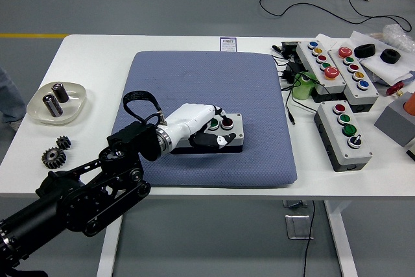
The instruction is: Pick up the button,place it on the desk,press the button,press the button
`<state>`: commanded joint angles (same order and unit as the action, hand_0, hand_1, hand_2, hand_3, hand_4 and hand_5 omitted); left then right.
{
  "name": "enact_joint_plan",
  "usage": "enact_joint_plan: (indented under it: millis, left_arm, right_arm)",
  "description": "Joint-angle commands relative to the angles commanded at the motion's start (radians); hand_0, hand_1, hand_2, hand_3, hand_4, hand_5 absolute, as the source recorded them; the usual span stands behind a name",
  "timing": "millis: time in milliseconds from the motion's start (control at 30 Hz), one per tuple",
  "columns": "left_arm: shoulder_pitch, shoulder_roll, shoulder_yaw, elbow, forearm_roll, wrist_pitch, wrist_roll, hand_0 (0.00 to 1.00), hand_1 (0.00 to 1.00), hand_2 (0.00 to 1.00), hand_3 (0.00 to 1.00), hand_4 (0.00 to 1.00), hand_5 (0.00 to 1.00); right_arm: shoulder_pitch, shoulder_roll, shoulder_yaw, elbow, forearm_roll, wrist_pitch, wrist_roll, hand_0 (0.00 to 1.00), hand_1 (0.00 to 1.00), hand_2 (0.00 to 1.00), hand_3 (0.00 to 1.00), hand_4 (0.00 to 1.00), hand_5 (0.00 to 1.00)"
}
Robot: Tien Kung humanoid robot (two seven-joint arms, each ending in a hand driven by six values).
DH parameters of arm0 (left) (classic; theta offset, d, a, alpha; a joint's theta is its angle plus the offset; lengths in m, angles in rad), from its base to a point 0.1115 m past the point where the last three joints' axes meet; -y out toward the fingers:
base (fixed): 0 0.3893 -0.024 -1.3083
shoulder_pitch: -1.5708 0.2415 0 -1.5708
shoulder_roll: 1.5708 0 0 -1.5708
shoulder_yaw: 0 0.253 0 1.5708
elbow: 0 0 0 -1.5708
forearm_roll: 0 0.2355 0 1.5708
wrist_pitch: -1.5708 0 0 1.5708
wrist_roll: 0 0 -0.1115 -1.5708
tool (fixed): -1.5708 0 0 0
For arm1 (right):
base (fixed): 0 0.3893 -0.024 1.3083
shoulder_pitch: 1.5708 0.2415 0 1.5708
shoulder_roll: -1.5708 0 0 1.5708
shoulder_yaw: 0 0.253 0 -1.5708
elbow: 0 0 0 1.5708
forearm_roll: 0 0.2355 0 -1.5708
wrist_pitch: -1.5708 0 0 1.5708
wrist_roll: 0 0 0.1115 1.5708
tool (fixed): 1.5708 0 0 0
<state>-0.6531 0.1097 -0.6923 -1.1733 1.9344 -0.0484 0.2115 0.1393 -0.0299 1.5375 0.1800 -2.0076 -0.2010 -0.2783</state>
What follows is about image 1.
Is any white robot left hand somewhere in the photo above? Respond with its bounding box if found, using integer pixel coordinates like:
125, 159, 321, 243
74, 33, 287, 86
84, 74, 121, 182
161, 103, 237, 152

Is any grey button box black base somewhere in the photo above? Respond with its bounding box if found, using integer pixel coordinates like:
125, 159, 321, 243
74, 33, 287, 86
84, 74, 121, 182
168, 113, 244, 155

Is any five-button box with yellow button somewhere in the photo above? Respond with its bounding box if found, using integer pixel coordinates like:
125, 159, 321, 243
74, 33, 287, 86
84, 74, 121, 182
296, 40, 348, 102

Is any five-button box with two green buttons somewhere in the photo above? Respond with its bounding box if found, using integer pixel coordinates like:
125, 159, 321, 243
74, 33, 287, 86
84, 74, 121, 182
327, 45, 380, 113

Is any blue-grey mesh mat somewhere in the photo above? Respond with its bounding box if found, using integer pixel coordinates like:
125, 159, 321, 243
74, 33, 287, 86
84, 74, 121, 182
112, 50, 298, 189

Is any barcode label sticker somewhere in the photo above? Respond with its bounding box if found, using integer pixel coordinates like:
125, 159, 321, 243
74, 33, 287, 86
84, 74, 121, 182
219, 36, 238, 52

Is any black power adapter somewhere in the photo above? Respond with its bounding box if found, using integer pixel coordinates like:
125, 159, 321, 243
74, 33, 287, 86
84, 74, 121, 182
281, 61, 309, 84

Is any green plastic cylinder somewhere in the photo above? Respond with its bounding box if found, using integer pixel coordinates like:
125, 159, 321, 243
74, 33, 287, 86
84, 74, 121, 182
293, 72, 318, 100

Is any black box device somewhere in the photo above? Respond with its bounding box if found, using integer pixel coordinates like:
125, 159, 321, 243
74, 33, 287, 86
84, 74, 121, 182
280, 41, 301, 59

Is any small dark metal gear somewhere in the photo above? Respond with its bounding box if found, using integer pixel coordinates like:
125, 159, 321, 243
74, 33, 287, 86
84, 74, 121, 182
55, 136, 72, 151

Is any dark cylindrical capacitor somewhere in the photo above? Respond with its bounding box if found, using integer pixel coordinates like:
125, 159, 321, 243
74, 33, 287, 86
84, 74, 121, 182
43, 93, 63, 117
51, 82, 69, 103

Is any large dark metal gear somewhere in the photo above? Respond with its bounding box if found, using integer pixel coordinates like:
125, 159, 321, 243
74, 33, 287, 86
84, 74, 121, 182
41, 147, 67, 170

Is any white shallow dish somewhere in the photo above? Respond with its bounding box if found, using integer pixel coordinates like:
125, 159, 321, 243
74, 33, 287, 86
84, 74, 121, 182
26, 81, 88, 126

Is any metal floor socket plate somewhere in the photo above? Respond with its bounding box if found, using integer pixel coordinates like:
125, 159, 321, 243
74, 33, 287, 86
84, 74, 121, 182
284, 213, 314, 241

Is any white table leg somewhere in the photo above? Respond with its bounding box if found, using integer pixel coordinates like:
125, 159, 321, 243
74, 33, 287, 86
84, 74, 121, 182
324, 199, 359, 277
96, 215, 125, 277

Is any yellow floor tape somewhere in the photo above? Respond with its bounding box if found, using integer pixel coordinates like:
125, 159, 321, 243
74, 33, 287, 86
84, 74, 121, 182
0, 32, 69, 38

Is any person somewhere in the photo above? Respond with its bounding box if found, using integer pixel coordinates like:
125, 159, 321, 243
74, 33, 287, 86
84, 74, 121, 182
0, 66, 27, 132

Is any white paper sheet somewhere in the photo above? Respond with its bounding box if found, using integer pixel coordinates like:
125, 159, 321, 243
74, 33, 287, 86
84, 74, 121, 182
350, 30, 415, 86

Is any grey block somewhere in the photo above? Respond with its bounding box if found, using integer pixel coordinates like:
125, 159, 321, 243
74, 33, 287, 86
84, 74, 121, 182
374, 90, 415, 148

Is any orange cylinder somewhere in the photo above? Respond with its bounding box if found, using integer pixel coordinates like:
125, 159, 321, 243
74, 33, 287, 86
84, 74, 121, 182
403, 91, 415, 114

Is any clear bubble wrap bag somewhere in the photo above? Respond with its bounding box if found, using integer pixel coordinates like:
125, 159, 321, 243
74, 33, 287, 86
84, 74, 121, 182
382, 23, 415, 53

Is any black cord with plug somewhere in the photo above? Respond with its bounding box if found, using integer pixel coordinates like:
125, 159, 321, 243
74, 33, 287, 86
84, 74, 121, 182
270, 44, 320, 126

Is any four-button box with selector switch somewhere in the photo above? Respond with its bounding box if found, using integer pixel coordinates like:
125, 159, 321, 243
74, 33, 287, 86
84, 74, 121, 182
313, 100, 374, 173

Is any black hanging cable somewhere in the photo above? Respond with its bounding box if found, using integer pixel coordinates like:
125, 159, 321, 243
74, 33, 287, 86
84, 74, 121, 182
303, 199, 316, 277

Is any red valve handle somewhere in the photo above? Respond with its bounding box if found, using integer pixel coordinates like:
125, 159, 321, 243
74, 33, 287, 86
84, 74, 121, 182
385, 82, 405, 97

